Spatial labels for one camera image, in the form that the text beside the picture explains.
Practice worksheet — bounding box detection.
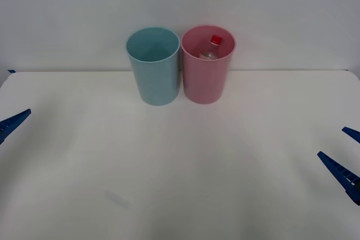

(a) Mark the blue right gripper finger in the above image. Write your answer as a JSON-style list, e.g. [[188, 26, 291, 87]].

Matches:
[[341, 126, 360, 143], [317, 151, 360, 206]]

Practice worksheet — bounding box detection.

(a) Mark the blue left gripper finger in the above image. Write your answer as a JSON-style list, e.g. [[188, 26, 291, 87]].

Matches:
[[0, 108, 32, 145]]

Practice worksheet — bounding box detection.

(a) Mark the clear bottle with red cap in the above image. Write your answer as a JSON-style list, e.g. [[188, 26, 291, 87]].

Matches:
[[199, 34, 224, 60]]

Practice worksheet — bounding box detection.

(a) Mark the pale blue plastic bin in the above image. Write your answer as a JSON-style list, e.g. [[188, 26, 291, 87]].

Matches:
[[125, 26, 181, 106]]

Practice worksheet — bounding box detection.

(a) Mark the pink plastic bin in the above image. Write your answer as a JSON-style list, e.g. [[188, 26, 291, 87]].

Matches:
[[181, 25, 237, 105]]

